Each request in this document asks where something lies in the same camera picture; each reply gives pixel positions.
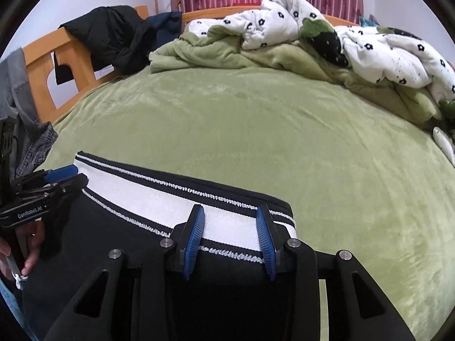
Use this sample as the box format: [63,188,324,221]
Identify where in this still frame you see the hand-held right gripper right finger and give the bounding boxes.
[256,204,416,341]

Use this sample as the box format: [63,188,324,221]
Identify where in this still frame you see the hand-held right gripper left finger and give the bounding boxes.
[43,204,206,341]

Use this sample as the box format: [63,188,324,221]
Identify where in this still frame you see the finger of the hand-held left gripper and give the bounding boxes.
[43,165,79,183]
[46,173,89,198]

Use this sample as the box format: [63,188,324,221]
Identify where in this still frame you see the black pants with white stripe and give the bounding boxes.
[21,151,297,341]

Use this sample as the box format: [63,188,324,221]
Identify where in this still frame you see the person's left hand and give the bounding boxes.
[0,220,46,281]

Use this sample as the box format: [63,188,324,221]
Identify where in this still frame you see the grey jeans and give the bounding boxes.
[0,48,59,185]

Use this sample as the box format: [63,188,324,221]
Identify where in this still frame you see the person's blue jeans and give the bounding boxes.
[0,279,31,341]

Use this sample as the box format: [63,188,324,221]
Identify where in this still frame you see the green bed sheet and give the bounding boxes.
[36,62,455,341]

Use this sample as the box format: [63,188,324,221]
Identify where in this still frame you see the black jacket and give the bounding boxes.
[53,5,157,86]

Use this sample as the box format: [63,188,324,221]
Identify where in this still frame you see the navy blue garment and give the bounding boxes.
[146,11,183,48]

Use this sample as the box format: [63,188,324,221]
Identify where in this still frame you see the wooden rack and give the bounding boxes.
[153,0,182,16]

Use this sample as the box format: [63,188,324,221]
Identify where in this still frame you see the green and white floral quilt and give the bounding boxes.
[148,0,455,167]

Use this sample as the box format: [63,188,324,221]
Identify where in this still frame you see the wooden bed frame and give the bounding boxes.
[21,5,359,123]

